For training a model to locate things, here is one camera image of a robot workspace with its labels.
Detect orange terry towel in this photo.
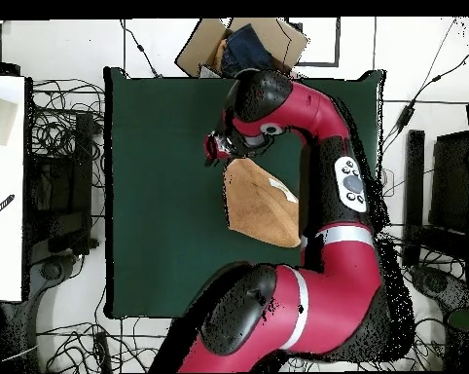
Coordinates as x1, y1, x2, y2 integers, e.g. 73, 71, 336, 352
223, 158, 302, 249

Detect black flat panel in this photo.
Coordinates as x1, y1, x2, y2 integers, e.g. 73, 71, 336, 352
428, 130, 469, 235

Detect dark green table cloth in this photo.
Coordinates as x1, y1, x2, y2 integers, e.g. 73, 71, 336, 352
103, 66, 385, 320

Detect orange cloth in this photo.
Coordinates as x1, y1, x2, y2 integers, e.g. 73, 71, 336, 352
212, 38, 228, 73

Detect brown cardboard box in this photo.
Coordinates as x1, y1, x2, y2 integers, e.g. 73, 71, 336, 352
174, 17, 310, 79

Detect dark blue jeans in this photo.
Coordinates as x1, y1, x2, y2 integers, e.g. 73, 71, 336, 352
220, 22, 275, 78

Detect black equipment rack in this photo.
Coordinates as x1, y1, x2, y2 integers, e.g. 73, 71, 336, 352
25, 112, 99, 256

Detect black office chair base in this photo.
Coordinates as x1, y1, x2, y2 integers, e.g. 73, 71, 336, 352
409, 264, 469, 313
23, 252, 86, 313

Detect black ridged tool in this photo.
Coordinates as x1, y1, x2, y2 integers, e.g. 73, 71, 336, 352
0, 193, 17, 225

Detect white table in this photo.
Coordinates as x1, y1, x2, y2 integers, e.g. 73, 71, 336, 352
0, 75, 25, 302

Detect black power strip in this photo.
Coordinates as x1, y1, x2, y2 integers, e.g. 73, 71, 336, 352
93, 330, 113, 373

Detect black power adapter with cable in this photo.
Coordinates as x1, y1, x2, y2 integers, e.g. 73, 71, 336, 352
381, 42, 469, 151

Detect black upright post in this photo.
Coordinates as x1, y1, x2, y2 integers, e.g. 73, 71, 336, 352
403, 129, 426, 268

